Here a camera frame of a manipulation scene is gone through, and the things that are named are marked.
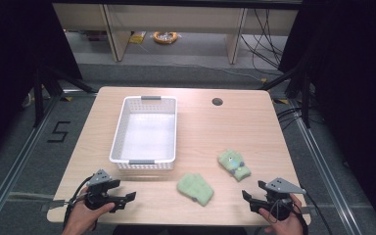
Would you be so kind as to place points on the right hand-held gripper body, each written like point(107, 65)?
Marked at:
point(280, 186)

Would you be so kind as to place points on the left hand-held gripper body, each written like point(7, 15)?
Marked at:
point(98, 178)

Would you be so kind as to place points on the green glove with buttons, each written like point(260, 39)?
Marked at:
point(233, 163)

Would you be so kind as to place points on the white plastic basket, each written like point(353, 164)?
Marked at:
point(145, 137)

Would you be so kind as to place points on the person's right hand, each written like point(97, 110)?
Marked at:
point(287, 226)

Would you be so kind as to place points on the person's left hand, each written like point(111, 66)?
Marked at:
point(81, 218)

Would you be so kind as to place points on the grey tape strip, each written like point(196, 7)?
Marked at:
point(305, 210)
point(57, 204)

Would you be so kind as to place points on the black metal stand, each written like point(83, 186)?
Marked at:
point(305, 98)
point(39, 98)

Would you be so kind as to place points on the dark round table grommet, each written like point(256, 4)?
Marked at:
point(217, 101)

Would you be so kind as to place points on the black curtain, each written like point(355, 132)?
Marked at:
point(355, 81)
point(9, 65)

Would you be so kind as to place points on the yellow packet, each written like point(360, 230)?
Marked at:
point(137, 37)

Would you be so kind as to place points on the aluminium floor rail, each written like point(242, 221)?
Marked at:
point(326, 169)
point(13, 169)

